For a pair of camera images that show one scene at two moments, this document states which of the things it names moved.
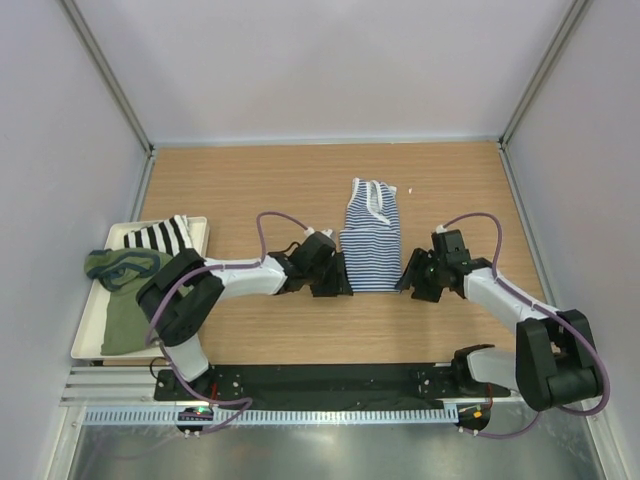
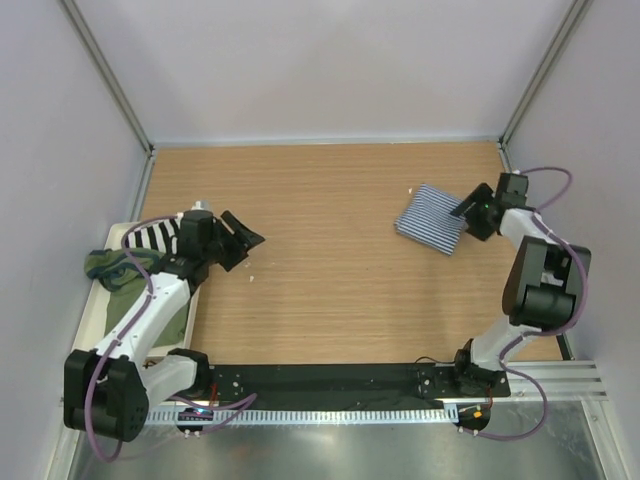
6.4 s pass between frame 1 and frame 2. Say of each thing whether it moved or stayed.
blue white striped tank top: moved
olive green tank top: stayed
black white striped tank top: stayed
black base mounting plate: stayed
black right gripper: moved
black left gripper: moved
